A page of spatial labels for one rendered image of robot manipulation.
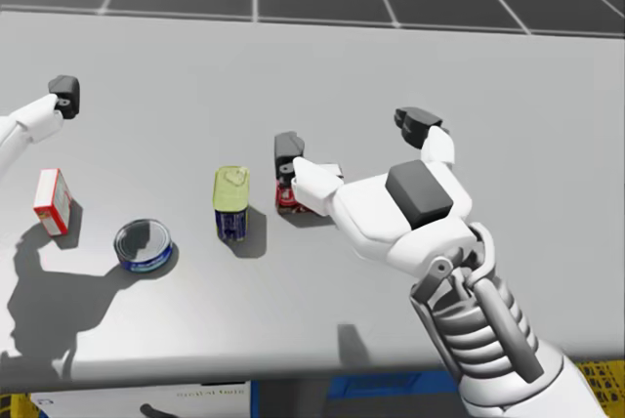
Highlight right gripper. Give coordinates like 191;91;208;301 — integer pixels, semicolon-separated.
272;105;478;279

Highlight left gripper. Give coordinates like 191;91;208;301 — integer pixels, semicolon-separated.
0;74;82;178

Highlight blue box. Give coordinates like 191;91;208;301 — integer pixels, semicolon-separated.
325;370;461;418

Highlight white box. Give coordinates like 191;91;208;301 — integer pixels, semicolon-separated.
28;380;253;418

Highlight yellow box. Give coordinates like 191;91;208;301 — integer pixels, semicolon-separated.
577;360;625;410

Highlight red and white carton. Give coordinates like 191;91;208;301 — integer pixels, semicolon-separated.
32;167;75;236

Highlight green and blue rectangular can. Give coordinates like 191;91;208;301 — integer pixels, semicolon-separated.
211;165;252;243

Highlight blue flat can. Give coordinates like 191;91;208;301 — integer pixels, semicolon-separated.
112;218;174;274

